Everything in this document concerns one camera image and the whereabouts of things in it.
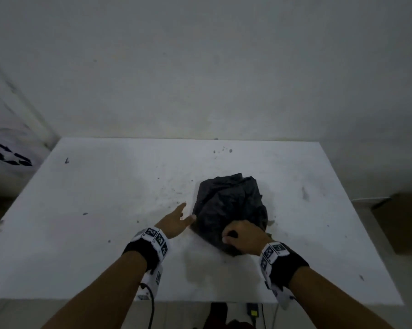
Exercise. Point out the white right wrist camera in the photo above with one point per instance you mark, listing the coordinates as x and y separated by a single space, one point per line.
283 296

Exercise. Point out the person's black shoe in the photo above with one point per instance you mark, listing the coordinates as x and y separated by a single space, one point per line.
219 315

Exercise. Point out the wristband with markers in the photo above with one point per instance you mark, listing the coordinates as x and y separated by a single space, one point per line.
288 267
144 248

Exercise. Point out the right wristband with markers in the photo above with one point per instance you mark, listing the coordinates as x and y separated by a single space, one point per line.
288 267

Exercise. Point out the white table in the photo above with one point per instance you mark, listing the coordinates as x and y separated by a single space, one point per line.
89 202

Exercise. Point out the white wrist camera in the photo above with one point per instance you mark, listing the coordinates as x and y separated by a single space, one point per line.
283 296
152 280

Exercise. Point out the person's right forearm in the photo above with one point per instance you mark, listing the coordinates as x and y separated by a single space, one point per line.
332 301

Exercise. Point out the person's left hand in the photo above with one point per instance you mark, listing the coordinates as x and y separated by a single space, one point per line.
173 226

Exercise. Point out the person's right hand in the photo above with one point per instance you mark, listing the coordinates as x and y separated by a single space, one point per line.
248 236

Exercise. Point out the left wristband with markers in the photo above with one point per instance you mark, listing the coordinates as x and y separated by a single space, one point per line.
144 248

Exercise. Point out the black recycling symbol sticker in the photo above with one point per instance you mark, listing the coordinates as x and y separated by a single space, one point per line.
10 157

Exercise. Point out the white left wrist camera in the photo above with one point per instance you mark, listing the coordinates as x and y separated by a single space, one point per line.
152 280

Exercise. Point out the person's left forearm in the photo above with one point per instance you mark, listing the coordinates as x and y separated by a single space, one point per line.
103 294

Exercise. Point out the person's blue jeans leg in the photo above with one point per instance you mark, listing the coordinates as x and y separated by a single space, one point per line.
236 324

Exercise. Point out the black power adapter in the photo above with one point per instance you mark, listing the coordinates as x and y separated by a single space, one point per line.
252 310

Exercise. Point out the brown cardboard box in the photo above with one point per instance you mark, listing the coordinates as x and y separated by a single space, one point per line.
404 222

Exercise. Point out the new black trash bag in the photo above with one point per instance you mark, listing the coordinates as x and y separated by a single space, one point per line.
226 202

